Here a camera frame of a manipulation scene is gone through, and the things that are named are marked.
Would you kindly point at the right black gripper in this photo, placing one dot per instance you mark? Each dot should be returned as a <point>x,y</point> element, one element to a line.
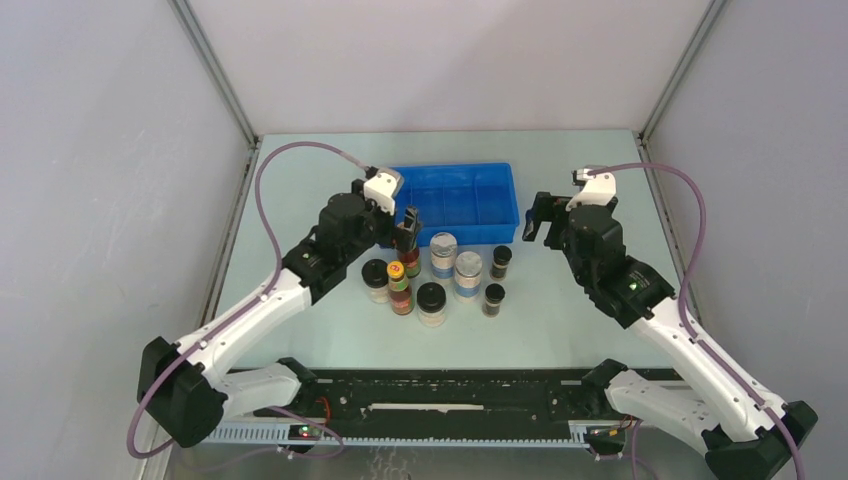
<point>546,209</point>

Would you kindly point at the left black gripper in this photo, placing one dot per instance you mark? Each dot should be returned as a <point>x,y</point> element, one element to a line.
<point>411,226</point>

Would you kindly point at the red sauce bottle green label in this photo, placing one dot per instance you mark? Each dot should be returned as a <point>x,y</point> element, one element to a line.
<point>410,259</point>

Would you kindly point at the silver lid jar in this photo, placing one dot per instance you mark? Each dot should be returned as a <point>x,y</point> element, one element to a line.
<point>443,253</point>
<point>467,277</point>

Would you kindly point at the red sauce bottle yellow cap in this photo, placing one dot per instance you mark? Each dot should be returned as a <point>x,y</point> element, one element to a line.
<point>399,289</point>

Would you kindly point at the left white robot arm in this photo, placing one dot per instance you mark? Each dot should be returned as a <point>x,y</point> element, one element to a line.
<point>188,386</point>

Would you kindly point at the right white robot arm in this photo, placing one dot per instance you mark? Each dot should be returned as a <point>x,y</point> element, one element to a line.
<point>741,428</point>

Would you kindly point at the small dark bottle rear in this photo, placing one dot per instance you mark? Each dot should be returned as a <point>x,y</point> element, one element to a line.
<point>502,256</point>

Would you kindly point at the small dark bottle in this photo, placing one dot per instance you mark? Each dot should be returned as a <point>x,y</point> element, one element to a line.
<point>502,256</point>
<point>494,295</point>

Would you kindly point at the black lid jar left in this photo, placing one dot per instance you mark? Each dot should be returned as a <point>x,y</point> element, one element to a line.
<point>374,274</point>

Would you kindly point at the black lid jar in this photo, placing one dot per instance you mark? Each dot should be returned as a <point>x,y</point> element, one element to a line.
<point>374,274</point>
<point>431,302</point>

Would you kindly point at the blue plastic bin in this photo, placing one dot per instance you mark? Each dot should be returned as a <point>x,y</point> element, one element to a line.
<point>474,202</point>

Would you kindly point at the black lid jar front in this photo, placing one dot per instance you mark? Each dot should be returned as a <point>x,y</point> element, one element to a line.
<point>431,302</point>

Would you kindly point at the silver lid jar front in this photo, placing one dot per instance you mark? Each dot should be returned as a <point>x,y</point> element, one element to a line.
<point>467,277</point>

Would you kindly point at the small dark bottle front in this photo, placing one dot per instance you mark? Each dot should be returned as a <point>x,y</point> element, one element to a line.
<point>494,295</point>

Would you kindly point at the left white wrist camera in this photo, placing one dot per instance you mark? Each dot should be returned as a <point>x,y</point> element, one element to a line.
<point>382,186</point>

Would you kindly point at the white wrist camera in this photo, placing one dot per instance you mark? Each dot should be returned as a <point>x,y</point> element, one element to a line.
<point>594,189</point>
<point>382,186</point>

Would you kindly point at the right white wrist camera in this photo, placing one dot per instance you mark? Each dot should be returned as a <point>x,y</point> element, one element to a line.
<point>594,189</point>

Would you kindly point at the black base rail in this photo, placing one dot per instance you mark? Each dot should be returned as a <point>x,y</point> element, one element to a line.
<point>453,405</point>

